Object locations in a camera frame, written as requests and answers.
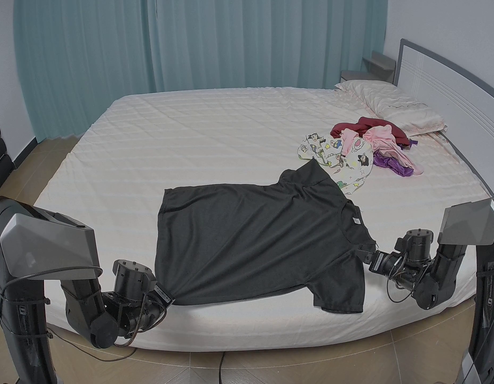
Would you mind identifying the purple satin garment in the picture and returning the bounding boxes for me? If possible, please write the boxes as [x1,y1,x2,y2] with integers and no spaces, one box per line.
[373,138,419,178]

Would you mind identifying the white printed pyjamas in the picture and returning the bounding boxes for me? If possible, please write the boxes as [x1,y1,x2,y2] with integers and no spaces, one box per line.
[297,132,373,196]

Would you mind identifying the dark red garment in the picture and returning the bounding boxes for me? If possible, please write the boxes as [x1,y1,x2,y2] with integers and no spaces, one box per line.
[330,116,409,147]

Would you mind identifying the pink garment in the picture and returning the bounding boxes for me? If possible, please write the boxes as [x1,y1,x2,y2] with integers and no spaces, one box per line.
[341,126,425,175]

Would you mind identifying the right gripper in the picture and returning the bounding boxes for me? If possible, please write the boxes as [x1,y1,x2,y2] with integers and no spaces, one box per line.
[368,250,408,280]

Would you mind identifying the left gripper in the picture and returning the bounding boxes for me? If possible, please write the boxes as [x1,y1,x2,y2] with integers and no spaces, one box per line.
[125,284,178,333]

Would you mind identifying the blue-green curtain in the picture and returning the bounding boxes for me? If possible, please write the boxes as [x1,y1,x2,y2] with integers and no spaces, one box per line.
[13,0,159,143]
[147,0,389,93]

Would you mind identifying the bed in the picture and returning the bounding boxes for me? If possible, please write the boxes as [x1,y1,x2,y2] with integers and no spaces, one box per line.
[29,38,494,353]

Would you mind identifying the grey bedside table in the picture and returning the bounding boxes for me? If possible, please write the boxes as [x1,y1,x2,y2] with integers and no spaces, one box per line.
[341,51,397,83]

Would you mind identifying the black T-shirt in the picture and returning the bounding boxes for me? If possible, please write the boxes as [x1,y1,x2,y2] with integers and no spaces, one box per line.
[155,160,377,314]

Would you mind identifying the cream pillow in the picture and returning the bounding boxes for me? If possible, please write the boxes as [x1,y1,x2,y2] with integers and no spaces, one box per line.
[334,79,448,137]

